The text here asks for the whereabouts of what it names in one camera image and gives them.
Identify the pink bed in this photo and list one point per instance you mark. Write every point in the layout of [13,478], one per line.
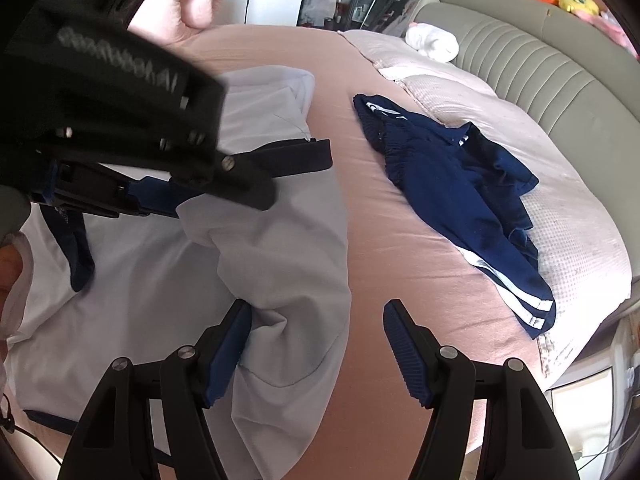
[390,310]

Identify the person's left hand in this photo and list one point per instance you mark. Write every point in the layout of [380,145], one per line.
[9,272]

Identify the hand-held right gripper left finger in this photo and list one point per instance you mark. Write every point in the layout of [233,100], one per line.
[227,355]

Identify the pink plush toy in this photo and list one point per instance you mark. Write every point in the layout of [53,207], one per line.
[612,27]

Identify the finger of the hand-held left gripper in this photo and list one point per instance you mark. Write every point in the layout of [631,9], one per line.
[250,185]
[150,195]

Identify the white shirt navy trim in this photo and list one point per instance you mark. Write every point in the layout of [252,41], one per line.
[150,300]

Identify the navy shorts white stripes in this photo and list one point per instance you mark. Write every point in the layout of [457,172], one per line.
[450,185]

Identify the white bedside shelf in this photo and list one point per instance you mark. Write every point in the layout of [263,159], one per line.
[595,400]

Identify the yellow plush toy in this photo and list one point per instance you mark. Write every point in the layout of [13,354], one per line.
[579,2]

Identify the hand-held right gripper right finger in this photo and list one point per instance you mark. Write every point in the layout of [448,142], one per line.
[407,355]

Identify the grey-green padded headboard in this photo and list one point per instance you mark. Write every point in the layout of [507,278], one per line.
[550,70]

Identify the pink rolled duvet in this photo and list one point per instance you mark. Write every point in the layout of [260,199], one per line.
[170,5]

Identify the white plush toy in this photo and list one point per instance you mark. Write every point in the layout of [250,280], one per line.
[432,42]

